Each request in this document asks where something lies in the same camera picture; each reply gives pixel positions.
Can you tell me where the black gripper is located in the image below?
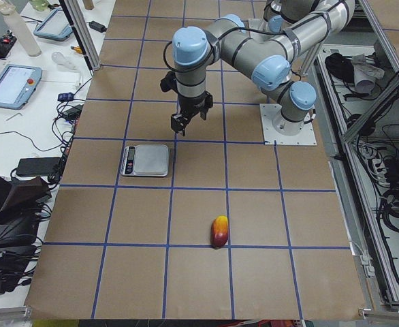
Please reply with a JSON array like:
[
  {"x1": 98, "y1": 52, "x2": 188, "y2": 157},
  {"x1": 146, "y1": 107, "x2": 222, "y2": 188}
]
[{"x1": 170, "y1": 91, "x2": 213, "y2": 136}]

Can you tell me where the red yellow mango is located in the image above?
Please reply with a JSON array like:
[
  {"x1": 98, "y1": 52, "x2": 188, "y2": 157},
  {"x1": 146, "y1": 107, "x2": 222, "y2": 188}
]
[{"x1": 210, "y1": 215, "x2": 229, "y2": 249}]

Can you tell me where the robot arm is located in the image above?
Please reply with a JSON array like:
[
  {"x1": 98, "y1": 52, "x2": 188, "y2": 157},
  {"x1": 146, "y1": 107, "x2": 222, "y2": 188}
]
[
  {"x1": 161, "y1": 1, "x2": 355, "y2": 136},
  {"x1": 263, "y1": 0, "x2": 284, "y2": 33}
]

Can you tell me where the silver digital kitchen scale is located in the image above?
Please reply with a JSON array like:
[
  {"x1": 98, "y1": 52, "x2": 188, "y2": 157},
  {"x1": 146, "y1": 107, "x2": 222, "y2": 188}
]
[{"x1": 121, "y1": 144, "x2": 170, "y2": 177}]

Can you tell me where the black power adapter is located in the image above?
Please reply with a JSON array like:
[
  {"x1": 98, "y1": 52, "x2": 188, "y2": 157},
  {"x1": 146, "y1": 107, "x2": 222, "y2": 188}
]
[{"x1": 89, "y1": 20, "x2": 107, "y2": 33}]

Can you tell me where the clear light bulb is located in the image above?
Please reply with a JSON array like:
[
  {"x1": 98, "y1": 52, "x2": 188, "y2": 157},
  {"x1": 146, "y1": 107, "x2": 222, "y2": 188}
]
[{"x1": 51, "y1": 52, "x2": 78, "y2": 70}]

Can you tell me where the far teach pendant tablet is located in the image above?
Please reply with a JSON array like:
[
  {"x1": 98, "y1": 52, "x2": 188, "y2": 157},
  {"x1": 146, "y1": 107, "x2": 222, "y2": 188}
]
[{"x1": 33, "y1": 8, "x2": 73, "y2": 41}]

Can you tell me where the teach pendant tablet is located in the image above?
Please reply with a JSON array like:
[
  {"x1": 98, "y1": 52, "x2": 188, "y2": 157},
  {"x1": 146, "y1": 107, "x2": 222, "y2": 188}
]
[
  {"x1": 0, "y1": 64, "x2": 42, "y2": 110},
  {"x1": 33, "y1": 8, "x2": 73, "y2": 41}
]

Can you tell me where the black laptop power brick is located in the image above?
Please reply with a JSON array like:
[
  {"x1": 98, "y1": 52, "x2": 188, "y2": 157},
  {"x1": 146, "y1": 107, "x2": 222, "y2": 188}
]
[{"x1": 16, "y1": 157, "x2": 61, "y2": 177}]

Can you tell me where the near teach pendant tablet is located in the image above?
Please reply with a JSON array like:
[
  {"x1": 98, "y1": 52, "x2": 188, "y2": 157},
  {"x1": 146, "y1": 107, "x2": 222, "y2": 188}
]
[{"x1": 0, "y1": 64, "x2": 42, "y2": 110}]

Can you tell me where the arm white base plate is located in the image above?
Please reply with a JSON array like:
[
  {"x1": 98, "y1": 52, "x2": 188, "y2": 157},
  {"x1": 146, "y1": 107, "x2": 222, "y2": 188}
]
[
  {"x1": 259, "y1": 104, "x2": 317, "y2": 146},
  {"x1": 248, "y1": 18, "x2": 272, "y2": 46}
]

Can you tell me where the aluminium frame post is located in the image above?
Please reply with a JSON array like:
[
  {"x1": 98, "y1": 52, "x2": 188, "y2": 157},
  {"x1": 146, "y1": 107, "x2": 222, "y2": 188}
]
[{"x1": 59, "y1": 0, "x2": 101, "y2": 72}]

